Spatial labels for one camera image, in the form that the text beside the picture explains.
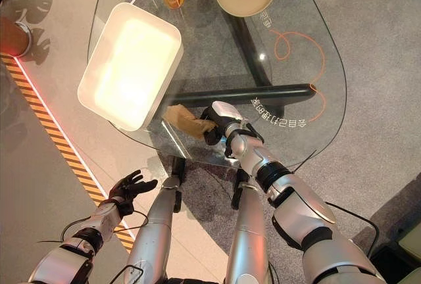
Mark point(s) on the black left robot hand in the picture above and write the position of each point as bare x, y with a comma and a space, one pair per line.
130, 186

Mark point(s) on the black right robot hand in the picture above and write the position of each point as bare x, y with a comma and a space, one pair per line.
219, 120

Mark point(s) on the brown cloth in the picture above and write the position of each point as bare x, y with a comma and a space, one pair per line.
186, 121

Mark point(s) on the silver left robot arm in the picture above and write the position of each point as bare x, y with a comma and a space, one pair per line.
75, 241

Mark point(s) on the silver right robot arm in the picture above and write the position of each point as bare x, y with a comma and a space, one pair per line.
296, 211

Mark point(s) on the white rectangular basket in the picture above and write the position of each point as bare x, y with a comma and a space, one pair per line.
130, 65

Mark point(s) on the silver left robot leg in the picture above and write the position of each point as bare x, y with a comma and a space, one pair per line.
153, 228

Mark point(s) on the silver robot leg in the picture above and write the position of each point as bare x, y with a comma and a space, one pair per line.
244, 231
153, 228

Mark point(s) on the yellow black hazard tape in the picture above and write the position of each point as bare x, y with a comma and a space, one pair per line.
62, 139

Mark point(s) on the silver right robot leg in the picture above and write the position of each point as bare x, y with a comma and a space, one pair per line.
244, 231

